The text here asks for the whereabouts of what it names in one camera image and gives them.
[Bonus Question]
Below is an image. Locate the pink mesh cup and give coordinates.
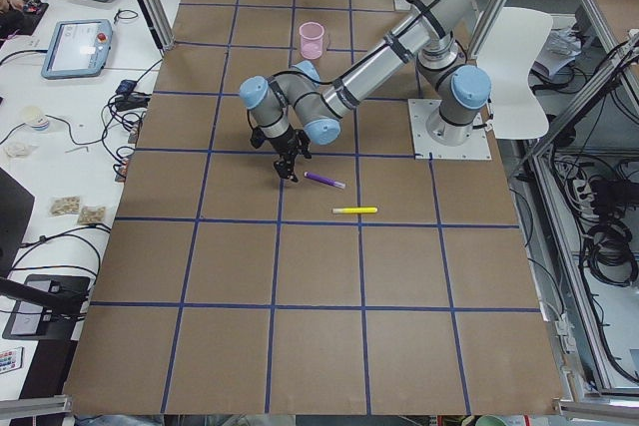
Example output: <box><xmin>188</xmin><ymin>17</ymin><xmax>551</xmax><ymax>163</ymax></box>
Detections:
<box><xmin>299</xmin><ymin>21</ymin><xmax>324</xmax><ymax>60</ymax></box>

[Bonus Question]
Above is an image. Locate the black camera stand base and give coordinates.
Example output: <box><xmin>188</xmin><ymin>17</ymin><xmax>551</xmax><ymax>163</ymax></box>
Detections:
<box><xmin>1</xmin><ymin>274</ymin><xmax>91</xmax><ymax>340</ymax></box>

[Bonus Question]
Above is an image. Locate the purple marker pen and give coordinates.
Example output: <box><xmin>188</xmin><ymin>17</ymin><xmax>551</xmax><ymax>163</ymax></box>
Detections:
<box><xmin>304</xmin><ymin>171</ymin><xmax>346</xmax><ymax>190</ymax></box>

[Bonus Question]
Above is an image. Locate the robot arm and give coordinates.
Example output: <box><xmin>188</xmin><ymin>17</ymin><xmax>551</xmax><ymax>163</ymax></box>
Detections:
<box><xmin>240</xmin><ymin>0</ymin><xmax>491</xmax><ymax>181</ymax></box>

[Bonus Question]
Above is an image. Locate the small blue device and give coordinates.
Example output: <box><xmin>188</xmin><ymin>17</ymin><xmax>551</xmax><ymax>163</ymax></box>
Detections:
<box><xmin>116</xmin><ymin>79</ymin><xmax>137</xmax><ymax>96</ymax></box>

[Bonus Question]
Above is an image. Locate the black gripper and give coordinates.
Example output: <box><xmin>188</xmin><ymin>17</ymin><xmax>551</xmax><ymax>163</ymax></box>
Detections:
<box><xmin>269</xmin><ymin>126</ymin><xmax>312</xmax><ymax>183</ymax></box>

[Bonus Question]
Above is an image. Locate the white paper cup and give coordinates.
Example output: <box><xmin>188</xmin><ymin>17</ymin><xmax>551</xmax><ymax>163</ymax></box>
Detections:
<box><xmin>21</xmin><ymin>105</ymin><xmax>50</xmax><ymax>132</ymax></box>

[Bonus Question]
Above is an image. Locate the near teach pendant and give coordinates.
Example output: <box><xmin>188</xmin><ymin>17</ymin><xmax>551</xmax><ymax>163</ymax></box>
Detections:
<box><xmin>41</xmin><ymin>19</ymin><xmax>113</xmax><ymax>80</ymax></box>

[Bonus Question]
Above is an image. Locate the white plastic chair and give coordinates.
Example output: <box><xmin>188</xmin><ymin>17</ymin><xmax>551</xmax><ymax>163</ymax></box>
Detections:
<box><xmin>476</xmin><ymin>7</ymin><xmax>553</xmax><ymax>140</ymax></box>

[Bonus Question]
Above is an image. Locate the yellow marker pen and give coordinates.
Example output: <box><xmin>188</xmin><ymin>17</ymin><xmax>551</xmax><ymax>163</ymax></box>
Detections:
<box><xmin>331</xmin><ymin>207</ymin><xmax>378</xmax><ymax>214</ymax></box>

